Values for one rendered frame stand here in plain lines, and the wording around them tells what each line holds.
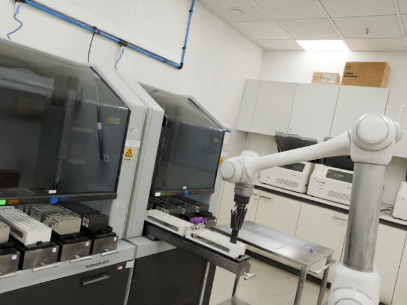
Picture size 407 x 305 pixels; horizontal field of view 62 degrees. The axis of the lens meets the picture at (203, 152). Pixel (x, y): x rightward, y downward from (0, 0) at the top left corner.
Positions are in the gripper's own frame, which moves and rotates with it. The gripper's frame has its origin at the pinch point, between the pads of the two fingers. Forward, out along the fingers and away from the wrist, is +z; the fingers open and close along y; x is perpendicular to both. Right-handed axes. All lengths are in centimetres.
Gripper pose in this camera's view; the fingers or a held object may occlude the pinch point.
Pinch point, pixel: (234, 235)
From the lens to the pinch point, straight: 167.4
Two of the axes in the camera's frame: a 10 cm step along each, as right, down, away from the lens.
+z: -1.9, 9.8, 0.5
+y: -5.7, -0.7, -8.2
